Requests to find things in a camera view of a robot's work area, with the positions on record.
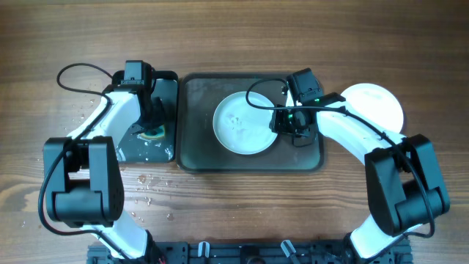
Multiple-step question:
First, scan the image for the white plate top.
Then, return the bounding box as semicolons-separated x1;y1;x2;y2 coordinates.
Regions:
341;83;405;133

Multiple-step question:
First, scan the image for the large dark tray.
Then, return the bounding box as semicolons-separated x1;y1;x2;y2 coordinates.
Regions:
175;73;325;173

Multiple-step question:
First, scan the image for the white plate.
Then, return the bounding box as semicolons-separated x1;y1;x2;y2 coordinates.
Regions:
341;83;405;133
213;92;277;155

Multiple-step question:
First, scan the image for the small black tray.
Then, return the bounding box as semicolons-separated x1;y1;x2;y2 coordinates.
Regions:
116;70;179;164

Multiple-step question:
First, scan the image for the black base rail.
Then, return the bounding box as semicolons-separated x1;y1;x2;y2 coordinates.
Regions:
86;238;414;264

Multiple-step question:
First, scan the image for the green yellow sponge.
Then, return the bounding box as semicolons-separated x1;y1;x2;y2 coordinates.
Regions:
137;125;166;141

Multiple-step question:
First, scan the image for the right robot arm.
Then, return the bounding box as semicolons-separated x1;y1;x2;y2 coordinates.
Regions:
270;68;450;263

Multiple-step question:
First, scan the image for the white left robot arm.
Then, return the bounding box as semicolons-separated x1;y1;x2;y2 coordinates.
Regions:
37;60;167;263

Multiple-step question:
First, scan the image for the white plate bottom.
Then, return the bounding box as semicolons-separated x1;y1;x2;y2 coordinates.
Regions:
213;92;277;155

